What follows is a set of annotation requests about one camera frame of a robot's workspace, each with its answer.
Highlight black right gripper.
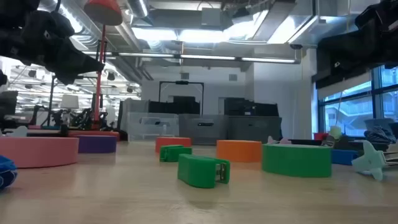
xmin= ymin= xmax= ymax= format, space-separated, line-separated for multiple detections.
xmin=317 ymin=21 xmax=398 ymax=77

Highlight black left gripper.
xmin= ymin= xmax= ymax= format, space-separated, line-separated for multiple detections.
xmin=29 ymin=30 xmax=105 ymax=85

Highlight purple tape roll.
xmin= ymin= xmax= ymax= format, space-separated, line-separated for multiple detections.
xmin=76 ymin=134 xmax=118 ymax=154

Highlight black staple remover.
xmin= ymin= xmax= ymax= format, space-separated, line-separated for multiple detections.
xmin=321 ymin=134 xmax=336 ymax=147

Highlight pink tape roll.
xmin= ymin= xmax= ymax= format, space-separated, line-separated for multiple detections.
xmin=0 ymin=136 xmax=80 ymax=169

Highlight teal staple remover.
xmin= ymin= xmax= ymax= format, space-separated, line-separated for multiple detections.
xmin=351 ymin=139 xmax=398 ymax=182

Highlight green tape roll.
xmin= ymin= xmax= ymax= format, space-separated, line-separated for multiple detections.
xmin=261 ymin=143 xmax=333 ymax=179

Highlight red tape roll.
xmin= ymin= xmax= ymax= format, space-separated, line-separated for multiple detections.
xmin=155 ymin=137 xmax=192 ymax=154

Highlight green mini stapler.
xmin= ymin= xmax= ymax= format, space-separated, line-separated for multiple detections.
xmin=159 ymin=144 xmax=193 ymax=163
xmin=177 ymin=153 xmax=231 ymax=189

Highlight orange tape roll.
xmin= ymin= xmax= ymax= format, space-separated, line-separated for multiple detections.
xmin=216 ymin=139 xmax=263 ymax=163

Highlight black tripod stand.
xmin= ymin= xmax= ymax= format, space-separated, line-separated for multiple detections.
xmin=46 ymin=76 xmax=58 ymax=127

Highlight red desk lamp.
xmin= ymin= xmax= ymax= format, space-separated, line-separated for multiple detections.
xmin=68 ymin=0 xmax=123 ymax=141

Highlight pale green ball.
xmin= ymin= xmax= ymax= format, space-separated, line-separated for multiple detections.
xmin=328 ymin=125 xmax=343 ymax=141

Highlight black monitor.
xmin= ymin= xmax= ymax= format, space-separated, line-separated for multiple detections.
xmin=0 ymin=90 xmax=19 ymax=121

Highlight pile of dark clothes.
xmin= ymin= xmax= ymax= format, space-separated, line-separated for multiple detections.
xmin=363 ymin=124 xmax=398 ymax=144

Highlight clear plastic bin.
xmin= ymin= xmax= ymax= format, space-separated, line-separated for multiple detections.
xmin=126 ymin=111 xmax=180 ymax=143

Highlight black storage crates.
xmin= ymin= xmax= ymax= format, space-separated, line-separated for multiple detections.
xmin=223 ymin=97 xmax=280 ymax=118
xmin=148 ymin=95 xmax=201 ymax=115

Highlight long ceiling light bar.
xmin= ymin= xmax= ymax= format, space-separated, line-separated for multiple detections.
xmin=83 ymin=50 xmax=300 ymax=65

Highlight grey plastic bin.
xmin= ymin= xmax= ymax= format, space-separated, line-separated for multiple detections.
xmin=178 ymin=113 xmax=230 ymax=146

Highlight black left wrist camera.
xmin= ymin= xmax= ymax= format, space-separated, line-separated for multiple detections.
xmin=30 ymin=11 xmax=76 ymax=40

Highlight silver rectangular ceiling duct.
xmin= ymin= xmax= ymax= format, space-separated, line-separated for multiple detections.
xmin=267 ymin=0 xmax=358 ymax=45

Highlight silver round ceiling duct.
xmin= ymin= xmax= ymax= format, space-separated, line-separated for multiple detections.
xmin=126 ymin=0 xmax=150 ymax=19

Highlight black aluminium table frame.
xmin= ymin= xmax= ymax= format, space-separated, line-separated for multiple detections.
xmin=26 ymin=129 xmax=331 ymax=146

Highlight black arch rig frame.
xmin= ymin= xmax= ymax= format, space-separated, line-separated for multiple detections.
xmin=159 ymin=80 xmax=205 ymax=115

